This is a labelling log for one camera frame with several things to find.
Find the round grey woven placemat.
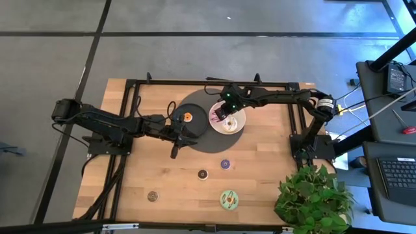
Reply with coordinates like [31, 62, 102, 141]
[177, 88, 246, 154]

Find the grey side desk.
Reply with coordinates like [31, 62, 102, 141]
[356, 60, 416, 144]
[362, 141, 416, 227]

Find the white round bowl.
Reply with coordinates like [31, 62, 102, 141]
[208, 100, 247, 135]

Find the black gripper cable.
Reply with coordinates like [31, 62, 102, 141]
[203, 84, 226, 97]

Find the black power adapter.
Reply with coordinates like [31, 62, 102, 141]
[386, 64, 408, 95]

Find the black keyboard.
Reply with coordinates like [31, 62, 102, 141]
[376, 157, 416, 207]

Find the green leafy plant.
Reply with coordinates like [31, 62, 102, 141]
[274, 164, 355, 234]

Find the large white blue-drizzled donut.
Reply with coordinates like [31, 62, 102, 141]
[222, 116, 239, 133]

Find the black aluminium table frame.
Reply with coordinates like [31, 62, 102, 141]
[77, 71, 309, 225]

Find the black crossbar with silver bracket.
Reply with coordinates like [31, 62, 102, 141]
[0, 218, 293, 234]

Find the large pink chocolate-drizzled donut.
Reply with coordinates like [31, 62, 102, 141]
[210, 109, 225, 124]

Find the black diagonal post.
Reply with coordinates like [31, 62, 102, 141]
[369, 27, 416, 73]

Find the red-handled screwdriver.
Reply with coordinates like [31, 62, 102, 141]
[391, 109, 416, 135]

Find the black cable bundle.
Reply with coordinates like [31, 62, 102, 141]
[77, 155, 128, 222]

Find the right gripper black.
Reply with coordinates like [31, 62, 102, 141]
[214, 84, 248, 121]

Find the white cable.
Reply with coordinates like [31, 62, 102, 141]
[336, 86, 416, 137]

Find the black round plate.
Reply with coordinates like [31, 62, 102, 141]
[170, 103, 209, 140]

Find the large green donut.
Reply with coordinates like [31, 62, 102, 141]
[220, 189, 240, 211]

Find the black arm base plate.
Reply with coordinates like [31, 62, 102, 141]
[290, 133, 337, 160]
[83, 135, 134, 156]

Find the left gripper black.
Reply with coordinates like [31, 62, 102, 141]
[152, 114, 198, 160]

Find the grey-blue chair leg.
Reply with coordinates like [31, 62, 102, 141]
[0, 142, 26, 157]

